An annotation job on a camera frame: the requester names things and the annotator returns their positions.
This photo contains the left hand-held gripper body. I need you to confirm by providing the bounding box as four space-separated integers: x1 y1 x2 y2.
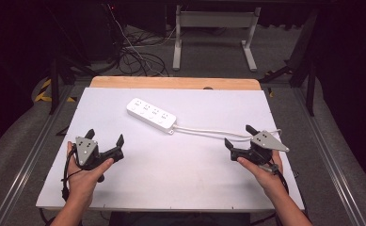
74 136 125 171

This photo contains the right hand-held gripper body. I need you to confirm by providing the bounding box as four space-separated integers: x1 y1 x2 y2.
230 130 291 167

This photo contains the white power strip cable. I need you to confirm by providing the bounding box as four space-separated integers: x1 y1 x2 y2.
172 124 282 143

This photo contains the white power strip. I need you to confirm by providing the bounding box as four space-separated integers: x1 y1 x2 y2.
126 97 178 136

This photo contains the person's left hand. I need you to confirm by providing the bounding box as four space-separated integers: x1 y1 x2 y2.
65 140 115 203

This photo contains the person's right hand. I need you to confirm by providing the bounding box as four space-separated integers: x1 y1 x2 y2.
236 150 286 198

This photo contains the black metal stand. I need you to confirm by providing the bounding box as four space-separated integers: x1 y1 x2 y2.
45 55 92 116
258 8 320 118

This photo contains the white table board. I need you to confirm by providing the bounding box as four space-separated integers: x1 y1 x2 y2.
35 87 306 212

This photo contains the yellow black hazard tape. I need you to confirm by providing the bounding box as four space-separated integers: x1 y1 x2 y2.
34 77 77 104

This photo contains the wooden table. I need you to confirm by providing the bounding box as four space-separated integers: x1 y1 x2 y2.
88 75 263 91

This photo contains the person's dark clothing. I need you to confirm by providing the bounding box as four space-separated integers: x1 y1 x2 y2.
108 211 251 226

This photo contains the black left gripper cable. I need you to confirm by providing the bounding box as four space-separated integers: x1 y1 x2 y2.
60 146 84 202

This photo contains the aluminium floor rail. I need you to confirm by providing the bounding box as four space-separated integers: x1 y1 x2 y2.
291 87 366 226
0 84 75 226

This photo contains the tangle of black floor cables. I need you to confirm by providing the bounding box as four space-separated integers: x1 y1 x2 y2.
108 24 171 78

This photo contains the thin white floor cable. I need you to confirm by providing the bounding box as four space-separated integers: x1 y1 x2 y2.
105 3 177 77

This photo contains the white metal desk frame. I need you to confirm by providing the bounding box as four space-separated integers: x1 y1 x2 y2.
171 4 263 73

